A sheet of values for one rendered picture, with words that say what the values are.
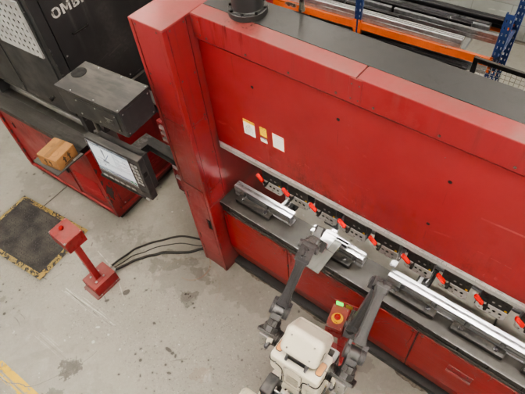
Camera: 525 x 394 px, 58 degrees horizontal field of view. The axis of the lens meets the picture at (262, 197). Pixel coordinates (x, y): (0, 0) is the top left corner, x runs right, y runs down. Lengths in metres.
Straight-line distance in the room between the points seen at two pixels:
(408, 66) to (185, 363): 2.70
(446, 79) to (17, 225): 4.12
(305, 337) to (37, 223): 3.32
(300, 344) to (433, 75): 1.32
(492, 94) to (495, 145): 0.22
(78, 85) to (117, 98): 0.28
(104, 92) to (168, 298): 1.96
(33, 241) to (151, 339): 1.59
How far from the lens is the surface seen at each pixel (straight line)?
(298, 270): 2.33
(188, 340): 3.90
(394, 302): 3.00
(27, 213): 5.14
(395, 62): 2.12
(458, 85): 2.04
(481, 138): 1.92
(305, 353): 2.33
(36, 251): 4.80
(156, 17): 2.54
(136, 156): 2.83
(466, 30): 4.00
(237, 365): 3.76
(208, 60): 2.65
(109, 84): 2.80
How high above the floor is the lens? 3.53
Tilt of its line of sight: 51 degrees down
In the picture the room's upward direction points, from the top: 7 degrees counter-clockwise
